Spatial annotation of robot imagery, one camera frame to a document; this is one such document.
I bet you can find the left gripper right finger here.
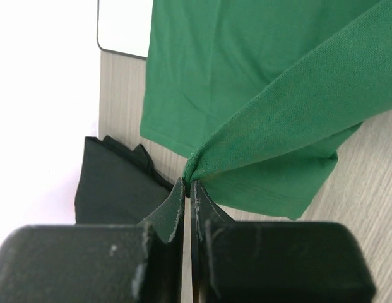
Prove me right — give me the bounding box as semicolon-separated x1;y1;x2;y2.
190;181;376;302

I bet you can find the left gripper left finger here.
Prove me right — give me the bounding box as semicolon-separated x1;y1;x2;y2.
0;179;184;302

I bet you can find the green t shirt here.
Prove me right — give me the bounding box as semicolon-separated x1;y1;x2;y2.
140;1;392;219

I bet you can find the black folded t shirt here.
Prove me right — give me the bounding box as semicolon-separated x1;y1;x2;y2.
74;136;173;224

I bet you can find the white folding board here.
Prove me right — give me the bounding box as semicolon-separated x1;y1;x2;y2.
97;0;153;59

